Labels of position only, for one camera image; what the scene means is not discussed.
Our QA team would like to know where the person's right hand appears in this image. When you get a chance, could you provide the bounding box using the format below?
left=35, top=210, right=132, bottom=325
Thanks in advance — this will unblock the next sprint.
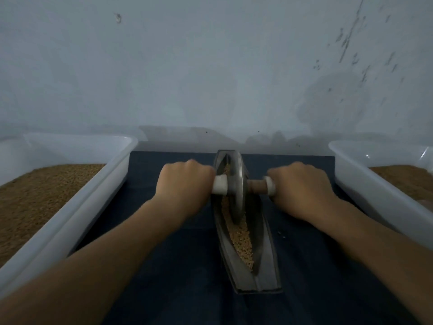
left=266, top=162, right=342, bottom=224

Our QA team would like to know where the person's left hand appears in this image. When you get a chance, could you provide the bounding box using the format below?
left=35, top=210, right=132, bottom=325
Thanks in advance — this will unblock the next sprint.
left=154, top=159, right=217, bottom=219

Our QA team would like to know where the metal grinding wheel with handles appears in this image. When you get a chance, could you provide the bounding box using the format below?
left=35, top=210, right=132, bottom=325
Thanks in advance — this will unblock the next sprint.
left=211, top=151, right=277, bottom=224

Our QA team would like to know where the white plastic tray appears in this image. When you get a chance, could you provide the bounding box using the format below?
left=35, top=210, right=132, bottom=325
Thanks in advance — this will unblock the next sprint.
left=0, top=132, right=139, bottom=298
left=328, top=139, right=433, bottom=249

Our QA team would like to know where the small ground grain portion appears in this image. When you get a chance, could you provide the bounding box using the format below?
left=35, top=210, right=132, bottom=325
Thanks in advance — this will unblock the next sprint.
left=222, top=193, right=255, bottom=271

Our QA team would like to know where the boat-shaped metal grinding trough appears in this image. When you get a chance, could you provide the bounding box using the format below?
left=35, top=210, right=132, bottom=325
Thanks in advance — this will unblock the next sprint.
left=212, top=149, right=283, bottom=294

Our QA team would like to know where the person's right forearm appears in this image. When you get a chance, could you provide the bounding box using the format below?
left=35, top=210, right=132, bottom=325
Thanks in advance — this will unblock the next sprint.
left=318, top=200, right=433, bottom=325

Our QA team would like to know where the person's left forearm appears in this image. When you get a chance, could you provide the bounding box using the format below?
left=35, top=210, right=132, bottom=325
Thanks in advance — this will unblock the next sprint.
left=0, top=196, right=184, bottom=325

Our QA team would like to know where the dark blue tablecloth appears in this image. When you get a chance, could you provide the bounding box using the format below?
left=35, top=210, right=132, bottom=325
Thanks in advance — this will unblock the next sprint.
left=71, top=151, right=420, bottom=325

